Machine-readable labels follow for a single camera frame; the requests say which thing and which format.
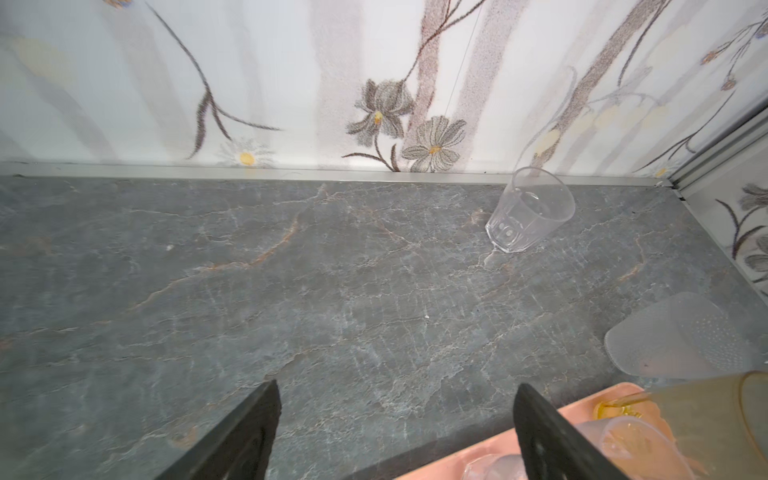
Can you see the pink plastic tray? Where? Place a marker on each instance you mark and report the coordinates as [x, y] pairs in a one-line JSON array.
[[453, 466]]

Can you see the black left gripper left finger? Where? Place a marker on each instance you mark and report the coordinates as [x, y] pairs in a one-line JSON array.
[[238, 447]]

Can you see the clear tall faceted glass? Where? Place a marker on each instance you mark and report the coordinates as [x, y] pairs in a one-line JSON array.
[[534, 204]]

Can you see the frosted dotted glass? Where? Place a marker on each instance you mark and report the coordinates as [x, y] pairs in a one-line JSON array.
[[683, 337]]

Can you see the yellow transparent glass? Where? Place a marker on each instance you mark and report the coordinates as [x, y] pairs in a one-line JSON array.
[[719, 424]]

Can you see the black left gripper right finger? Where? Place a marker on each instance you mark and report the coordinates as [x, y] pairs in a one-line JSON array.
[[551, 447]]

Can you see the clear round glass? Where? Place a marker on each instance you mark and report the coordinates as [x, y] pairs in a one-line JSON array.
[[637, 448]]

